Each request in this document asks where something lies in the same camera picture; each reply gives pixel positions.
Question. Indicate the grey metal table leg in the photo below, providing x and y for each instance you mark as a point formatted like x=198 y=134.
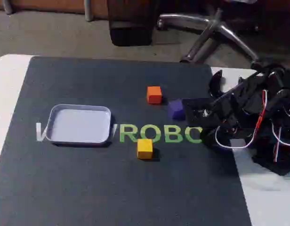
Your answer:
x=89 y=10
x=7 y=7

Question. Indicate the black mat with ROBO print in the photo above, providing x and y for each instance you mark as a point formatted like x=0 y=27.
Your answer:
x=112 y=183

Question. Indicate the purple cube block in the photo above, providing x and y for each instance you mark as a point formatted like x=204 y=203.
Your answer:
x=175 y=109

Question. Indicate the yellow cube block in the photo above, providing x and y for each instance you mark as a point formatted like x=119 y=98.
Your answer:
x=144 y=149

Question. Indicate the chrome office chair base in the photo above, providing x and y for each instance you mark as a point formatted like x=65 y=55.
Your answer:
x=182 y=18

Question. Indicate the black table clamp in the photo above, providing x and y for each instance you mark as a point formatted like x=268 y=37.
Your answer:
x=214 y=82

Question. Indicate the orange cube block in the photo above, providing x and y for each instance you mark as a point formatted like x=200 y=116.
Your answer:
x=154 y=95

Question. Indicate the white rectangular tray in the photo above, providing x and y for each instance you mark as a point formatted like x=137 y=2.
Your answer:
x=79 y=124

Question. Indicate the black gripper camera mount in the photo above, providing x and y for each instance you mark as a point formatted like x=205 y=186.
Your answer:
x=196 y=113

